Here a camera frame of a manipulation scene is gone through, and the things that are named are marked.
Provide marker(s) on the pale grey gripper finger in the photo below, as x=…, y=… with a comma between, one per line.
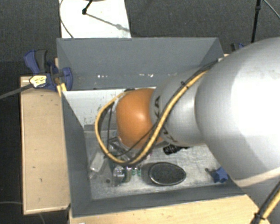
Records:
x=97, y=162
x=99, y=175

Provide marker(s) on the dark grey oval dish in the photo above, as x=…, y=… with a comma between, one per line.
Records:
x=167, y=173

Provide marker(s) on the pale wood flat board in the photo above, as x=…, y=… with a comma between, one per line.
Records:
x=43, y=148

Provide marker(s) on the grey metal bin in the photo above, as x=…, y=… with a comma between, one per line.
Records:
x=136, y=55

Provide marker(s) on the black cylinder on white bracket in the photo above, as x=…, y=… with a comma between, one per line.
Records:
x=171, y=149

